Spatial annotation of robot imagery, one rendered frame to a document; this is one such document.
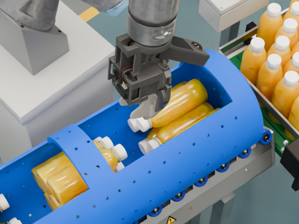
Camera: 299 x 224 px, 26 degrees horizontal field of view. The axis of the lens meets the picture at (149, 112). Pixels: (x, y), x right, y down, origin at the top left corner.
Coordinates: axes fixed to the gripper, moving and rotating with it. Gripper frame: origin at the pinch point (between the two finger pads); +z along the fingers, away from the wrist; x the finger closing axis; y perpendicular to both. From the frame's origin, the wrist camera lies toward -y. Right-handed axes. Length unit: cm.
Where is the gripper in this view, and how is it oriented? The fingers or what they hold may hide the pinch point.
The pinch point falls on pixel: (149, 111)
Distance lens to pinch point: 117.1
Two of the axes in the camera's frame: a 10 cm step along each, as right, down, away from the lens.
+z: -1.0, 6.6, 7.5
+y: -8.4, 3.5, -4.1
